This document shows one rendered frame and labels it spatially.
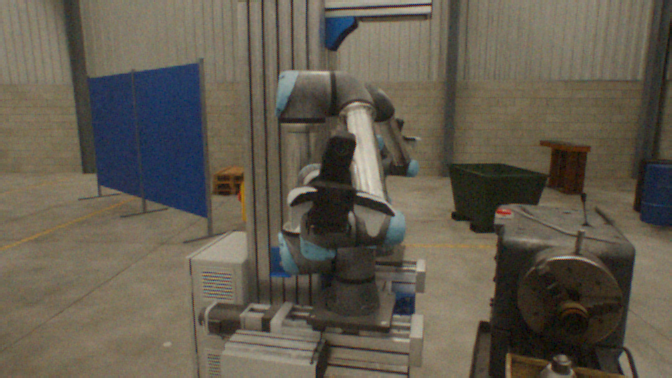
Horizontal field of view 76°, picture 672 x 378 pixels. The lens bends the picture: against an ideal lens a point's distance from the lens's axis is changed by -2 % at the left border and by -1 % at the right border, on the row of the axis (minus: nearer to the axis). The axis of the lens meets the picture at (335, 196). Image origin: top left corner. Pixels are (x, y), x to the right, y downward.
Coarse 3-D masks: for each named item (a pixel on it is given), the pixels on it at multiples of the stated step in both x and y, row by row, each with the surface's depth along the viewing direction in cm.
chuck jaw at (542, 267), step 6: (540, 264) 147; (546, 264) 145; (540, 270) 146; (546, 270) 143; (540, 276) 143; (546, 276) 142; (552, 276) 141; (546, 282) 142; (552, 282) 142; (558, 282) 141; (552, 288) 140; (558, 288) 139; (564, 288) 143; (552, 294) 140; (558, 294) 139; (564, 294) 137; (558, 300) 138; (564, 300) 137
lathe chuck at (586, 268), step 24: (528, 264) 154; (552, 264) 144; (576, 264) 142; (600, 264) 142; (528, 288) 149; (576, 288) 143; (600, 288) 140; (528, 312) 150; (552, 312) 147; (576, 336) 146; (600, 336) 143
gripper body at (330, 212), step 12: (312, 180) 78; (324, 180) 73; (324, 192) 68; (336, 192) 69; (312, 204) 70; (324, 204) 69; (336, 204) 69; (348, 204) 69; (312, 216) 68; (324, 216) 69; (336, 216) 70; (348, 216) 73; (312, 228) 71; (324, 228) 69; (336, 228) 71
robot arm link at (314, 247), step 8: (304, 216) 88; (352, 216) 90; (304, 224) 88; (352, 224) 89; (304, 232) 89; (312, 232) 88; (352, 232) 89; (304, 240) 89; (312, 240) 88; (320, 240) 88; (328, 240) 88; (336, 240) 89; (344, 240) 89; (352, 240) 89; (304, 248) 89; (312, 248) 88; (320, 248) 88; (328, 248) 89; (336, 248) 91; (304, 256) 90; (312, 256) 89; (320, 256) 89; (328, 256) 89
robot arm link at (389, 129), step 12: (372, 84) 161; (372, 96) 158; (384, 96) 160; (384, 108) 160; (384, 120) 163; (384, 132) 169; (396, 132) 170; (396, 144) 173; (396, 156) 178; (408, 156) 182; (396, 168) 185; (408, 168) 183
